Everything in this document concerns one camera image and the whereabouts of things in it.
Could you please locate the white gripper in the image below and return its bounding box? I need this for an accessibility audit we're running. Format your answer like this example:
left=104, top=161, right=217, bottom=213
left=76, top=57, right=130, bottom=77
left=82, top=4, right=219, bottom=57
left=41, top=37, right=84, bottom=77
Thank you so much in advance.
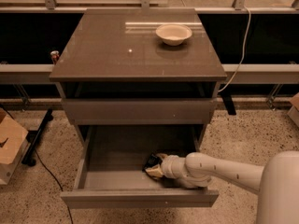
left=145, top=153, right=187, bottom=180

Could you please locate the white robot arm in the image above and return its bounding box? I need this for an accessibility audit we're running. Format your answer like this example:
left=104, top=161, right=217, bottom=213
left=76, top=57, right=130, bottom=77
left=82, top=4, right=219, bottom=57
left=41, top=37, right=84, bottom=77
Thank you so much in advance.
left=144, top=151, right=299, bottom=224

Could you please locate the open grey middle drawer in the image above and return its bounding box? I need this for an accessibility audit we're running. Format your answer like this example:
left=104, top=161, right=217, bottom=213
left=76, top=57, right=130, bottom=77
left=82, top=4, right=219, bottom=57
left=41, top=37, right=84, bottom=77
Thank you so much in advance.
left=61, top=125, right=219, bottom=209

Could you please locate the closed grey top drawer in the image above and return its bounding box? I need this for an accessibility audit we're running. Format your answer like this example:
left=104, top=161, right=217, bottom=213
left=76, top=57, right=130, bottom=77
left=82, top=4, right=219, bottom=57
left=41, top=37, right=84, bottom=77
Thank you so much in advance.
left=62, top=99, right=216, bottom=125

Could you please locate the grey drawer cabinet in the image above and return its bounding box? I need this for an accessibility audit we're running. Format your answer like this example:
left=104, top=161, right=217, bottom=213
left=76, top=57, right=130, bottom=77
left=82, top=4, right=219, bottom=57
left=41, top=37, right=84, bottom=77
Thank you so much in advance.
left=50, top=8, right=226, bottom=141

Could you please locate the black stand leg right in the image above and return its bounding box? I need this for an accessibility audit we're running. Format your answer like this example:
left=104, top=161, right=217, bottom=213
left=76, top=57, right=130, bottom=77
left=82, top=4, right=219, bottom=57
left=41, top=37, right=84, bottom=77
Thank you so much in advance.
left=221, top=92, right=236, bottom=116

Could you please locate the black stand leg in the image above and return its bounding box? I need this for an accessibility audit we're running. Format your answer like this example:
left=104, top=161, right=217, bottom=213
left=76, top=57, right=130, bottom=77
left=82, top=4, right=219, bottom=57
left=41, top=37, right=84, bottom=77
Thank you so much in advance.
left=21, top=109, right=53, bottom=166
left=221, top=92, right=236, bottom=116

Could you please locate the black stand leg left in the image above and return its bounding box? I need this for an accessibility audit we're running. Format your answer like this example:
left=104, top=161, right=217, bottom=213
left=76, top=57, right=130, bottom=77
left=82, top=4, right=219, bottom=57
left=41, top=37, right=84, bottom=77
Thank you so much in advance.
left=21, top=109, right=53, bottom=166

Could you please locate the white paper bowl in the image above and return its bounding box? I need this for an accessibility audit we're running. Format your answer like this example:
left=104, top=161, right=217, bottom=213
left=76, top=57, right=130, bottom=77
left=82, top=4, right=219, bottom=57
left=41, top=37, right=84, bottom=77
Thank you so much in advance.
left=156, top=24, right=192, bottom=46

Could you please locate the box at right edge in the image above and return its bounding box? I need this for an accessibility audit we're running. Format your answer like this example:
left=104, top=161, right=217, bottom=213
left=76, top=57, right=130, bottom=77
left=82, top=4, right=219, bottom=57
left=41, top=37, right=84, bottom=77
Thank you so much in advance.
left=288, top=92, right=299, bottom=127

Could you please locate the cardboard box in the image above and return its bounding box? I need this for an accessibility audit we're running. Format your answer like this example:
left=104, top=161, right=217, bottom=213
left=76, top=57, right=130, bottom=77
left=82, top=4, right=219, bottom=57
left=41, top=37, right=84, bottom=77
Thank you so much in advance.
left=0, top=108, right=28, bottom=185

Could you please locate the red soda can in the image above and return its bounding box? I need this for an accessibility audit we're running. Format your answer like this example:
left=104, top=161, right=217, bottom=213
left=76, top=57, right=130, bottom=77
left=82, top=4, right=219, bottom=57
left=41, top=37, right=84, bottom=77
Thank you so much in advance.
left=50, top=50, right=60, bottom=64

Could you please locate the black floor cable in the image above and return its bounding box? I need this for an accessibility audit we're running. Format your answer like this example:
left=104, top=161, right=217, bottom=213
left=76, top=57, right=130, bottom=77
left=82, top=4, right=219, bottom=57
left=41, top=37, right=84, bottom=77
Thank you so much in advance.
left=33, top=148, right=75, bottom=224

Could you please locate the white cable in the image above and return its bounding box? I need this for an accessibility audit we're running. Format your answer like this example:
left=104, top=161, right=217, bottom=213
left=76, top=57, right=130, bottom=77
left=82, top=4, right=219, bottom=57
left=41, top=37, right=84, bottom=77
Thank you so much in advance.
left=217, top=7, right=252, bottom=94

